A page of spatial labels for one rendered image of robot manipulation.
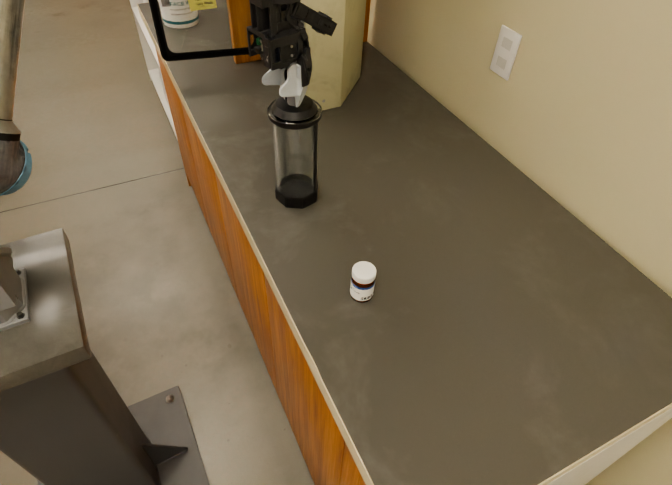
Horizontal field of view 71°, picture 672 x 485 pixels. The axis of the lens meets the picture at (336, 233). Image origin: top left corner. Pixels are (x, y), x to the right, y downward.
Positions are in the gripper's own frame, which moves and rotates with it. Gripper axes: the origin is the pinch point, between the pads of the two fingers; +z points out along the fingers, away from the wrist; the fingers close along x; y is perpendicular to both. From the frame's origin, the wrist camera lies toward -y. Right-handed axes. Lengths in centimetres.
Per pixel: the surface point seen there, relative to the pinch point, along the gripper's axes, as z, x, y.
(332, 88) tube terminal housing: 19.0, -24.0, -31.3
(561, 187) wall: 24, 39, -50
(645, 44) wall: -12, 41, -50
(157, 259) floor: 119, -92, 13
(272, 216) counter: 25.5, 2.4, 8.8
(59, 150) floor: 119, -204, 18
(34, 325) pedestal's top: 26, -1, 58
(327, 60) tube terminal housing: 10.5, -24.5, -29.6
